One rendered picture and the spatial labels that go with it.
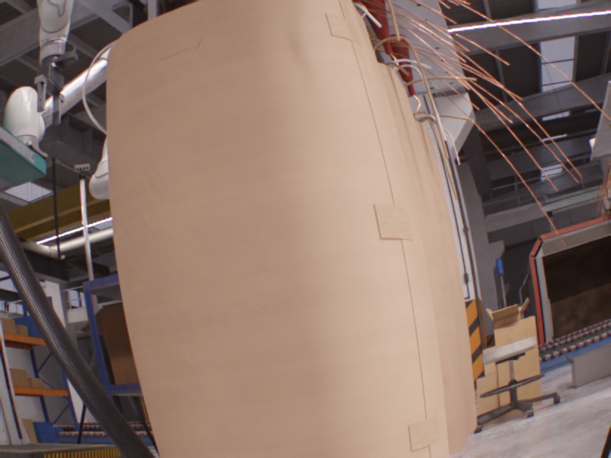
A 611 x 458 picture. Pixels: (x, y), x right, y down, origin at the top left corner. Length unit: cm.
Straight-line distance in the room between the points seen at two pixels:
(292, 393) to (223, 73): 48
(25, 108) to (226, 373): 159
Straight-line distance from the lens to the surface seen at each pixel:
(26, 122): 252
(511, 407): 427
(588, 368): 503
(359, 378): 111
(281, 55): 122
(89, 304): 264
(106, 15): 184
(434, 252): 164
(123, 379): 263
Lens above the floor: 40
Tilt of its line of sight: 13 degrees up
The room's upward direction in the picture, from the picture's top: 10 degrees counter-clockwise
